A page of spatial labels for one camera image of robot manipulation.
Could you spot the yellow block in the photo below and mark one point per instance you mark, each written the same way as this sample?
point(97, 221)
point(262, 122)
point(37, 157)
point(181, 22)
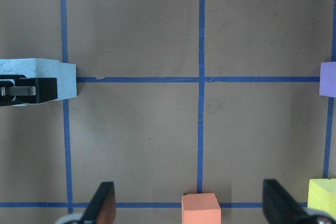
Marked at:
point(321, 195)

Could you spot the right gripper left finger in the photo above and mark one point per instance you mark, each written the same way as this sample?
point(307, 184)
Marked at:
point(102, 207)

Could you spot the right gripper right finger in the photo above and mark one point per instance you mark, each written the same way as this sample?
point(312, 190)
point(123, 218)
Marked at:
point(280, 207)

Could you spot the purple block right side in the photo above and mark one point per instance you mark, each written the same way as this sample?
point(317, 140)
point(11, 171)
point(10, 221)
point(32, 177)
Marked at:
point(327, 79)

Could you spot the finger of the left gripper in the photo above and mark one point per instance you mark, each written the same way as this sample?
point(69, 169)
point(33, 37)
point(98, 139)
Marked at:
point(17, 89)

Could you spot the light blue block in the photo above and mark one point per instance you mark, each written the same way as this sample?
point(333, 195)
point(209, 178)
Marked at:
point(65, 73)

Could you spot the orange block right back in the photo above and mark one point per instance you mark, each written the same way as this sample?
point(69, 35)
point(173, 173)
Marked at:
point(201, 208)

